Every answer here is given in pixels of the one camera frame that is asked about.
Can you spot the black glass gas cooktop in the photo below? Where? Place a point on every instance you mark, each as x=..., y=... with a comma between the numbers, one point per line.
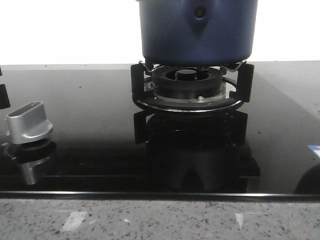
x=104, y=147

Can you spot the black pot support grate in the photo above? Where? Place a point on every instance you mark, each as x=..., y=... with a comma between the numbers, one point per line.
x=236, y=90

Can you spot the blue saucepan with handle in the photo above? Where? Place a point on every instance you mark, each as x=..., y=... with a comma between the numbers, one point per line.
x=197, y=33

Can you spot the blue white energy label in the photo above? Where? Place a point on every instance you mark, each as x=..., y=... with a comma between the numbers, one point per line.
x=315, y=149

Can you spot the black left pot support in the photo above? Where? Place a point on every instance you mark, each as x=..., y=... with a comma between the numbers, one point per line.
x=4, y=98

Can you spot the black gas burner head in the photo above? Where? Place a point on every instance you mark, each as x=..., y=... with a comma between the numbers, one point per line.
x=187, y=83

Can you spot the silver stove control knob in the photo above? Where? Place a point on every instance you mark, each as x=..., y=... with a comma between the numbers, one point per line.
x=28, y=124

